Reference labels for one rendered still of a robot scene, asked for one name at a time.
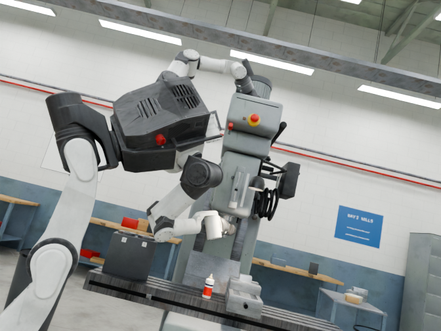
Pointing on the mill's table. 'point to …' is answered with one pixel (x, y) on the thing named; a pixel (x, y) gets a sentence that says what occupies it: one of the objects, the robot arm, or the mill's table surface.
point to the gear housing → (246, 144)
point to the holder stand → (130, 255)
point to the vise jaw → (245, 287)
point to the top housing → (267, 123)
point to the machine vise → (231, 301)
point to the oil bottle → (208, 287)
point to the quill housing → (228, 165)
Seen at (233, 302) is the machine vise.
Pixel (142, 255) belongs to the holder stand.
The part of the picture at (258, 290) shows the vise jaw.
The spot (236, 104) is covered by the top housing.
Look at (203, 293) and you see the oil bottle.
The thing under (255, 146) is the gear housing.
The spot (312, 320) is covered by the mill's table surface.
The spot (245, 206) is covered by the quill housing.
